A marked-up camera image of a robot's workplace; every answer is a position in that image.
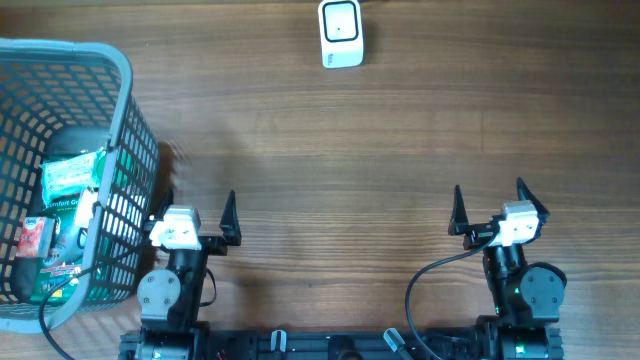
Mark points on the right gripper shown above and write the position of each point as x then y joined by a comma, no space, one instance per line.
478,234

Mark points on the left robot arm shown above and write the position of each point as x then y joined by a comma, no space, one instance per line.
170,298

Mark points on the mint wet wipes pack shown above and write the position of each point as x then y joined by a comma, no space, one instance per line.
65,176

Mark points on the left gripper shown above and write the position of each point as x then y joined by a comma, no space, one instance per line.
231,235

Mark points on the green 3M gloves package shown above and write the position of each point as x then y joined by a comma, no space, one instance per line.
64,257

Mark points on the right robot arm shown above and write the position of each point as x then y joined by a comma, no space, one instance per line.
527,296

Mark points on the white barcode scanner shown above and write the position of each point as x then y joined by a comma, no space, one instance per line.
341,33

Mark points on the grey plastic basket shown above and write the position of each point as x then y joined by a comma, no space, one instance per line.
62,98

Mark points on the white carton box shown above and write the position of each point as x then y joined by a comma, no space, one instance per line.
84,211

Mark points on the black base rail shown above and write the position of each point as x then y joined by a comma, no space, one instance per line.
443,343

